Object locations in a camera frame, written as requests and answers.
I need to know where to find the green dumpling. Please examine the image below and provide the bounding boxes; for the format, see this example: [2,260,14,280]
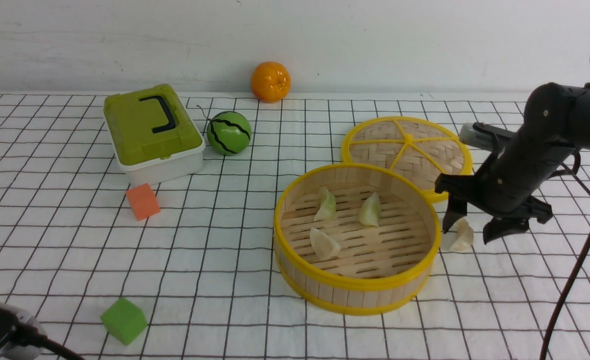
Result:
[357,192,382,227]
[313,186,336,221]

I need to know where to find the green foam cube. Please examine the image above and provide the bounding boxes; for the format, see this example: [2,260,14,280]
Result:
[100,297,148,346]

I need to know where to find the white grid tablecloth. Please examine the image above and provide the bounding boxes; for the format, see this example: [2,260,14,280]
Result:
[0,93,590,360]

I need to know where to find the green toy watermelon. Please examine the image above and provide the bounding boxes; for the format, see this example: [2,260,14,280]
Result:
[206,111,253,156]

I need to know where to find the yellow bamboo steamer tray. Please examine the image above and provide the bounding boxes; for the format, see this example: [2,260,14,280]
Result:
[273,162,442,316]

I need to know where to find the white dumpling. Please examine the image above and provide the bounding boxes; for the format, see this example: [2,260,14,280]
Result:
[309,228,341,261]
[449,217,475,253]

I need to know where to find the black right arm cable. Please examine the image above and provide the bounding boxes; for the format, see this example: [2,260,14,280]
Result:
[540,39,590,360]

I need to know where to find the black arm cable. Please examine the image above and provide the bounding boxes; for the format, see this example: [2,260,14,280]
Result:
[25,335,85,360]
[540,39,590,360]

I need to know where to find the green lidded white box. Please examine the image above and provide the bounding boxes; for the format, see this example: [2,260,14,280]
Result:
[103,84,205,187]

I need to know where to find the yellow bamboo steamer lid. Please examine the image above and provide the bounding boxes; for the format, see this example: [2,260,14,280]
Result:
[341,116,473,203]

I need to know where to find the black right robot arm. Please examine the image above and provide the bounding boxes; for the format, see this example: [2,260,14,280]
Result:
[435,83,590,243]

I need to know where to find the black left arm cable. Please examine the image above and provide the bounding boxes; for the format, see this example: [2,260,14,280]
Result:
[25,335,85,360]

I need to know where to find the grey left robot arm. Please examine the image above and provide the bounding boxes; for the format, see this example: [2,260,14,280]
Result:
[0,302,45,360]

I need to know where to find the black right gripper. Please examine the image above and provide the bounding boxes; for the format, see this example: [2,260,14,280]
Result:
[435,122,579,245]

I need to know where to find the orange foam cube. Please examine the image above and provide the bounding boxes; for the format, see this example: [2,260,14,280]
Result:
[125,183,160,221]

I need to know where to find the orange toy fruit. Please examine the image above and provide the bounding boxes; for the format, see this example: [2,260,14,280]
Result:
[250,61,292,103]

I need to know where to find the white dumpling bottom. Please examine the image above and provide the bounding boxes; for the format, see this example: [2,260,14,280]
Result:
[309,228,341,261]

